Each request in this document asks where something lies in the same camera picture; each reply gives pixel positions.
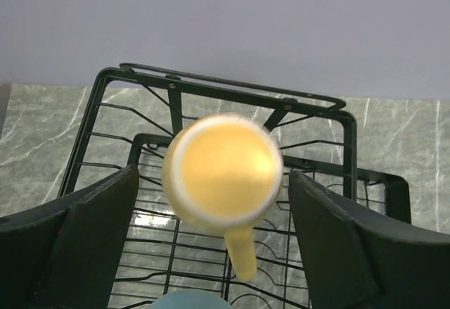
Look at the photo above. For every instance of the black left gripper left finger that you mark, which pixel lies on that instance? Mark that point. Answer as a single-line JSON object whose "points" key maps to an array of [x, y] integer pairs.
{"points": [[65, 253]]}

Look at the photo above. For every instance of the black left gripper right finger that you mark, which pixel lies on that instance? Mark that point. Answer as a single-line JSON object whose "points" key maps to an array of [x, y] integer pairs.
{"points": [[354, 257]]}

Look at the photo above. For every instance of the light blue ceramic mug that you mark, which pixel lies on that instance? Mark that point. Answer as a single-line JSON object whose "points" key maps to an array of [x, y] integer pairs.
{"points": [[190, 299]]}

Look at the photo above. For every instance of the yellow ceramic mug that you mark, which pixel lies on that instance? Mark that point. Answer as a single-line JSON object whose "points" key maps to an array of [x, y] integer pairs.
{"points": [[221, 174]]}

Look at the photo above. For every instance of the black wire dish rack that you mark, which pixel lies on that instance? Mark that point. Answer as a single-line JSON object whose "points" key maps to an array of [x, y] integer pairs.
{"points": [[132, 115]]}

